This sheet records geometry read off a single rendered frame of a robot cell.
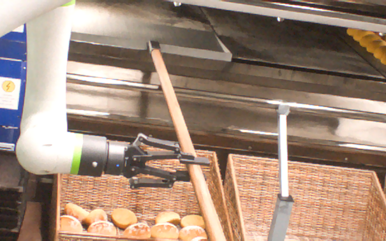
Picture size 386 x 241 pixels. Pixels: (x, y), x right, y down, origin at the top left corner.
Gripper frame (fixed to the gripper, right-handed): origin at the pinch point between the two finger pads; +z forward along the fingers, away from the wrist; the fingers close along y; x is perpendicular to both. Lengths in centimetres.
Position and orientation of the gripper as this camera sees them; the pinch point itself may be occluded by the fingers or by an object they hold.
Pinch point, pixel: (193, 167)
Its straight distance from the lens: 198.6
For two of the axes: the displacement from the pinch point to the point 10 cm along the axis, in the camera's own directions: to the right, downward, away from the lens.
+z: 9.7, 1.3, 1.9
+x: 1.3, 3.4, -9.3
